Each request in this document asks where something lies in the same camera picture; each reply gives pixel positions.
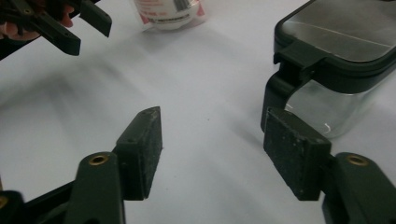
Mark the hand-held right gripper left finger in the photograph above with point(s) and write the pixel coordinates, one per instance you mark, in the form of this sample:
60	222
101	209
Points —
141	155

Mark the white pouch with red label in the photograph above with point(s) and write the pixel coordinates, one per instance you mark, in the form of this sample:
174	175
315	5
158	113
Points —
171	14

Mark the white table sheet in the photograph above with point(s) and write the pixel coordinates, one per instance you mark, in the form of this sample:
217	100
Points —
202	77

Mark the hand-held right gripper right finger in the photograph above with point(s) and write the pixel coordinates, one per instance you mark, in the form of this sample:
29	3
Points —
295	152

